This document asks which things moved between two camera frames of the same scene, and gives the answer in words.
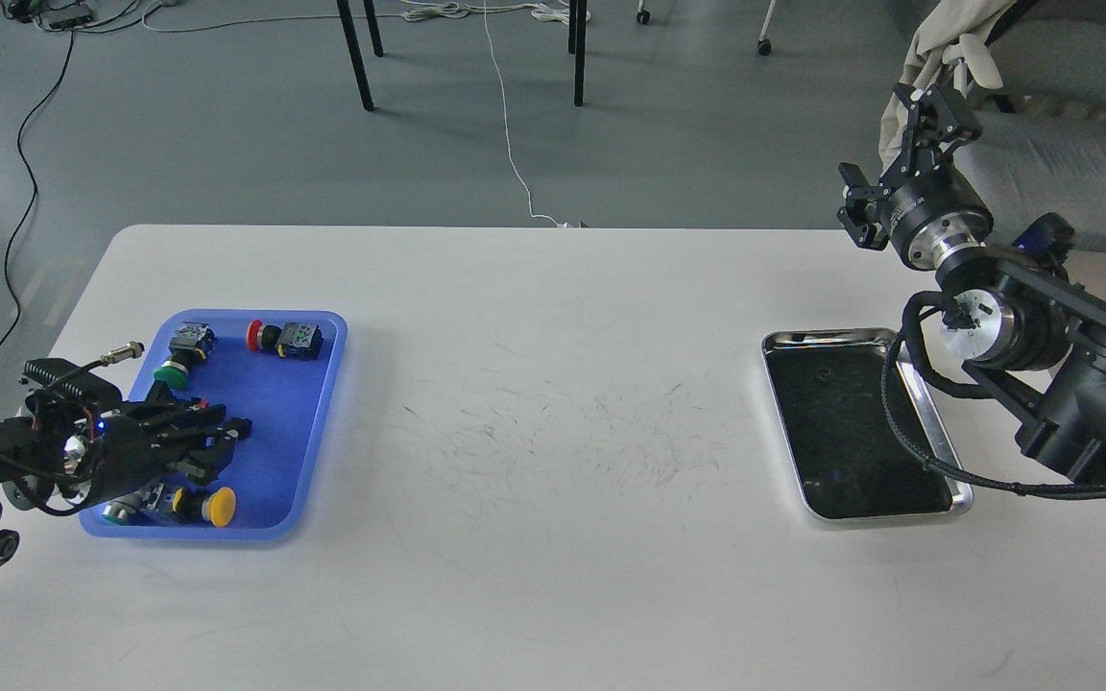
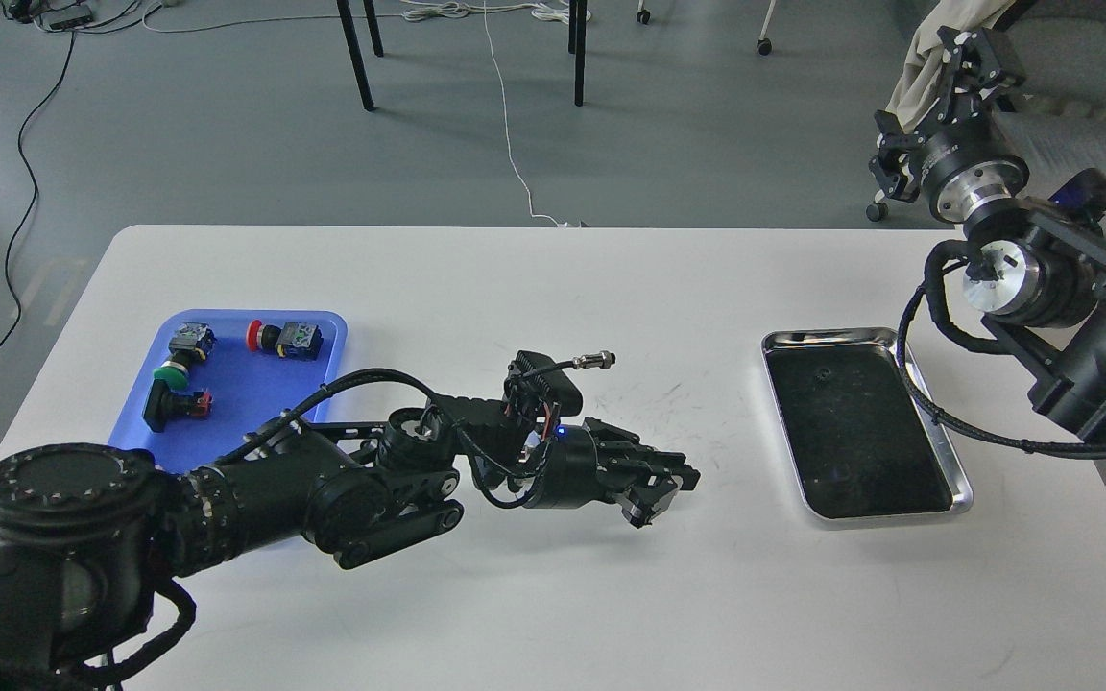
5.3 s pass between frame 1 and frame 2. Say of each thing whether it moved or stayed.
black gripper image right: moved
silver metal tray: stayed
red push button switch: stayed
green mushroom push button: stayed
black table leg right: stayed
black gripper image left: moved
